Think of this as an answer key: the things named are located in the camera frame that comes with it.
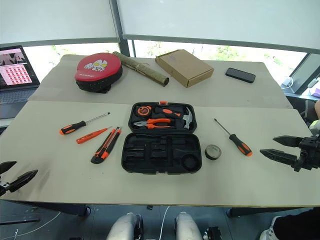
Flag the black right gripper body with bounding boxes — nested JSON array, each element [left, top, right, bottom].
[[294, 136, 320, 173]]

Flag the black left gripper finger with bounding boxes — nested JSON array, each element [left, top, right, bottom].
[[8, 169, 39, 194], [0, 160, 18, 175]]

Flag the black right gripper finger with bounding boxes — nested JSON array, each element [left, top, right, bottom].
[[272, 135, 305, 149], [259, 148, 300, 169]]

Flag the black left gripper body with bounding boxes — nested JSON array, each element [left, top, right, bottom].
[[0, 179, 13, 197]]

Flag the flathead screwdriver orange black handle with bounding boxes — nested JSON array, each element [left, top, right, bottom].
[[213, 118, 253, 158]]

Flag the phillips screwdriver orange black handle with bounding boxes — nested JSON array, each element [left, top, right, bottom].
[[59, 112, 111, 136]]

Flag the black electrical tape roll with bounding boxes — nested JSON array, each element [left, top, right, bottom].
[[204, 144, 223, 161]]

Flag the orange tester screwdriver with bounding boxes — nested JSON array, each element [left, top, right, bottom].
[[75, 126, 113, 145]]

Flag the orange black utility knife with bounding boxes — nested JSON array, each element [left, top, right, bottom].
[[90, 126, 123, 165]]

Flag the black tool case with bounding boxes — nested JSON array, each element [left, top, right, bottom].
[[121, 100, 203, 175]]

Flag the beige paper table cover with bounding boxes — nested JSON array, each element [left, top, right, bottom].
[[27, 54, 294, 110], [0, 100, 320, 208]]

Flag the white charger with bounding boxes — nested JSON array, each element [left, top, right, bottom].
[[280, 76, 294, 89]]

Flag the black smartphone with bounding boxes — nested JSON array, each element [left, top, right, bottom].
[[225, 67, 257, 84]]

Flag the open laptop computer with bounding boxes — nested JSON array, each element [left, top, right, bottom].
[[0, 44, 41, 120]]

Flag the black robot foot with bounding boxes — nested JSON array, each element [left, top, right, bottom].
[[203, 226, 222, 240]]

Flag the silver left robot leg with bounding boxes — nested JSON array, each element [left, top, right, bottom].
[[105, 212, 145, 240]]

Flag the silver robot leg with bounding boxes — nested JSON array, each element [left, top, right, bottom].
[[174, 211, 204, 240], [105, 212, 145, 240]]

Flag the silver right robot leg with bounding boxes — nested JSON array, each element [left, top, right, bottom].
[[174, 211, 204, 240]]

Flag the claw hammer orange grip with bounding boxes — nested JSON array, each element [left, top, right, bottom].
[[153, 105, 195, 131]]

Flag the brown cardboard box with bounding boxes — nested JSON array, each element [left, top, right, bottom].
[[155, 49, 215, 89]]

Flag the red round boxing pad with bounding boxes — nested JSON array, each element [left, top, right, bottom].
[[74, 52, 124, 95]]

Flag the orange black tape measure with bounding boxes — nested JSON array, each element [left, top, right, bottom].
[[136, 105, 152, 117]]

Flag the white roller blind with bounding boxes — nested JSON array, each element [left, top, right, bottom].
[[116, 0, 320, 55], [0, 0, 119, 45]]

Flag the rolled bamboo mat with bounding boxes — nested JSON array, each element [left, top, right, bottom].
[[112, 51, 170, 88]]

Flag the dark window pillar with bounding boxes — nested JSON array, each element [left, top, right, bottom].
[[109, 0, 137, 59]]

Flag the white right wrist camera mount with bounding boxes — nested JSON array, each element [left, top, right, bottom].
[[308, 119, 320, 137]]

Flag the orange handled pliers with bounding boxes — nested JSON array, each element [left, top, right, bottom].
[[133, 117, 176, 130]]

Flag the white floor cable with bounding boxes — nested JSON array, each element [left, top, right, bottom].
[[159, 205, 171, 240]]

